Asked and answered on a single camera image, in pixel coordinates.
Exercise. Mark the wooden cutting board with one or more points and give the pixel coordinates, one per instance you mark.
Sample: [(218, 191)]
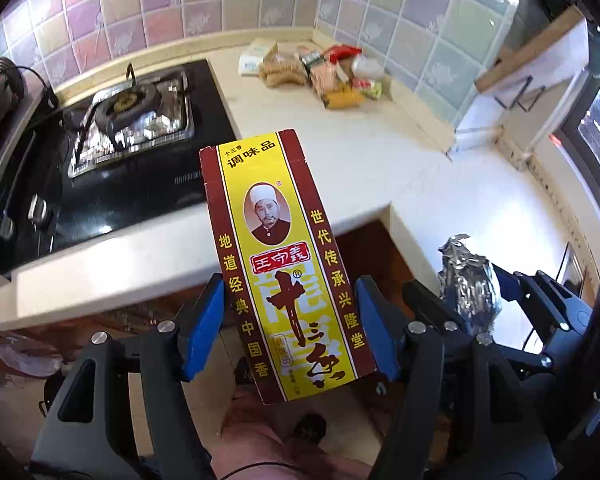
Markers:
[(535, 45)]

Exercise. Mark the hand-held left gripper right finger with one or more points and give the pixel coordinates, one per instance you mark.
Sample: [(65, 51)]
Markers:
[(377, 332)]

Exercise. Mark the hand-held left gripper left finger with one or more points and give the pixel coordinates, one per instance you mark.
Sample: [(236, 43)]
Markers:
[(205, 327)]

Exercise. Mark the black glass gas stove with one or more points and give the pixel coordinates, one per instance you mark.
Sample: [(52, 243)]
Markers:
[(130, 195)]

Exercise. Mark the aluminium foil burner liner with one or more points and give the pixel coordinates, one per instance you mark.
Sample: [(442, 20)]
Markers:
[(150, 135)]

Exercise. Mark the gas burner with pan support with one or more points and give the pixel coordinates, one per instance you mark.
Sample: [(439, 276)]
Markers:
[(122, 102)]

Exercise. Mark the red and black electric cooker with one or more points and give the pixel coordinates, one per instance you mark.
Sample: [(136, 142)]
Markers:
[(0, 87)]

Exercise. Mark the person's leg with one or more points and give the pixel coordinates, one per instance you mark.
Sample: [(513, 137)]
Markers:
[(260, 440)]

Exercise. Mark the silver stove knob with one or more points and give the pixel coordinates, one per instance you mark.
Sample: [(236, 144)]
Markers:
[(40, 210), (7, 226)]

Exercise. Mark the crumpled plastic bag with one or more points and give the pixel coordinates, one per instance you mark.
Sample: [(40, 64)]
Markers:
[(20, 357)]

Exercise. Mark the black shoe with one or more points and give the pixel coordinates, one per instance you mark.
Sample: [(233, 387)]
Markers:
[(310, 427)]

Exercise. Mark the pile of snack wrappers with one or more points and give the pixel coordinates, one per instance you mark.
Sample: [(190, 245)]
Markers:
[(325, 75)]

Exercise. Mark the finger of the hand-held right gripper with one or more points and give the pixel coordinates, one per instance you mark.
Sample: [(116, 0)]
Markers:
[(427, 305), (545, 310)]

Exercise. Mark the window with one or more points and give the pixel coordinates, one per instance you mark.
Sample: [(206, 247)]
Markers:
[(592, 130)]

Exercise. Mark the yellow and red seasoning box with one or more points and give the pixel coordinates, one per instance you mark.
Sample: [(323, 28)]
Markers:
[(280, 260)]

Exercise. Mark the silver foil wrapper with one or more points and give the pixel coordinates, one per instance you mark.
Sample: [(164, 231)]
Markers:
[(467, 285)]

